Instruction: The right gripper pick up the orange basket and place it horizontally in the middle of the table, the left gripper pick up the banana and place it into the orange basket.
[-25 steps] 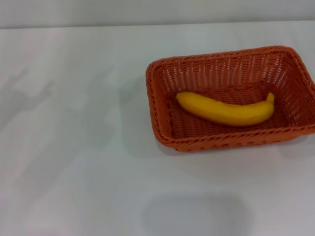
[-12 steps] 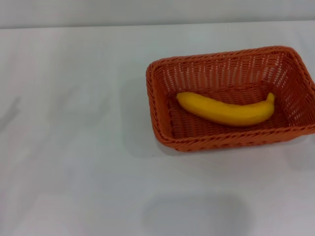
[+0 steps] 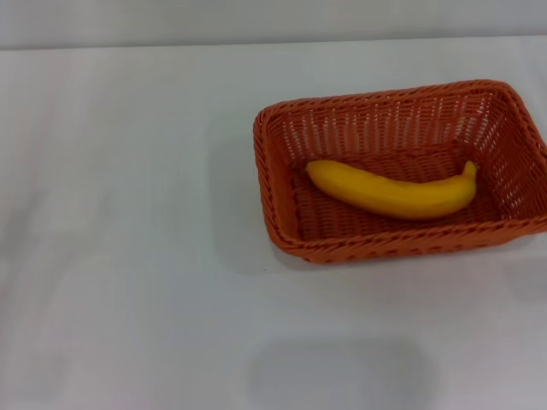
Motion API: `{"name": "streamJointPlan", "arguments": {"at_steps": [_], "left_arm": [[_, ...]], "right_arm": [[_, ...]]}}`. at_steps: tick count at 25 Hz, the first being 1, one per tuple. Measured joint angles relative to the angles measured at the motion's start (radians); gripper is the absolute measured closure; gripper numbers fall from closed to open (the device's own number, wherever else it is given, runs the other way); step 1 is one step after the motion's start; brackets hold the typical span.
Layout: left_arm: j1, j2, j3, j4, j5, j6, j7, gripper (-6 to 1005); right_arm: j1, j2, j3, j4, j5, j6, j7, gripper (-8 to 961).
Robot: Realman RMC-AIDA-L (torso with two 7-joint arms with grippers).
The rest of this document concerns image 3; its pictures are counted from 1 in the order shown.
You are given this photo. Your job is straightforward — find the yellow banana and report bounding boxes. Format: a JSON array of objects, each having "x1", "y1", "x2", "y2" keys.
[{"x1": 304, "y1": 159, "x2": 479, "y2": 221}]

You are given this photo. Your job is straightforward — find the orange woven rectangular basket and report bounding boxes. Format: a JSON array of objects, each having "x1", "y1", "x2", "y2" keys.
[{"x1": 252, "y1": 79, "x2": 547, "y2": 264}]

